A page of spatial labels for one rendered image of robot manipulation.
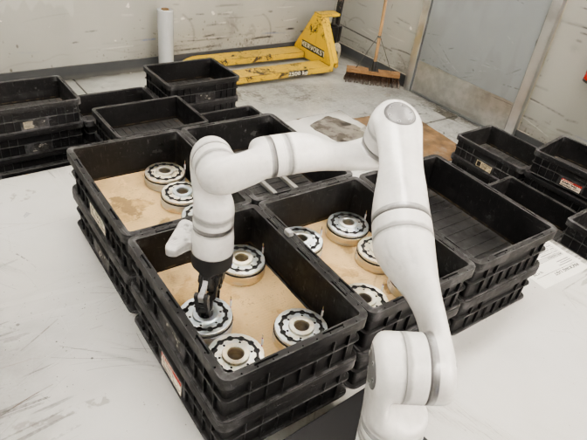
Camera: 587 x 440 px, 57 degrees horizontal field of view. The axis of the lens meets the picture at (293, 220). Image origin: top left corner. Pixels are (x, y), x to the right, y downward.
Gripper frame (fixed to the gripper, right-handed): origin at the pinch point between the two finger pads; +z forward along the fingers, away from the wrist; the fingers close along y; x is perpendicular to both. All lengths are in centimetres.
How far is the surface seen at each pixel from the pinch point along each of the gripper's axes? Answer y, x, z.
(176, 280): 7.3, 9.6, 2.4
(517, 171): 163, -100, 40
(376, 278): 20.8, -31.8, 2.5
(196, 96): 170, 58, 34
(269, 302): 6.6, -10.5, 2.4
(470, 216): 55, -56, 3
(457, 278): 14.4, -46.6, -7.1
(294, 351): -13.5, -18.0, -7.6
